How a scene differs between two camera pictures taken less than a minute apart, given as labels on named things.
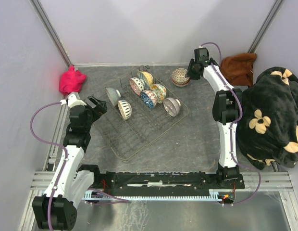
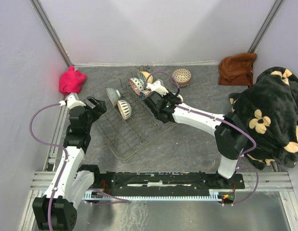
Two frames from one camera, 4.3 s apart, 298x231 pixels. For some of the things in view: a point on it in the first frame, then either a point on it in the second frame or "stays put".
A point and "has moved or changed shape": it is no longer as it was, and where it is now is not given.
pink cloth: (71, 81) stays put
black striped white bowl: (125, 109) stays put
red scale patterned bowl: (179, 76) stays put
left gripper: (100, 107) stays put
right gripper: (193, 76) to (170, 96)
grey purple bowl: (171, 106) has moved or changed shape
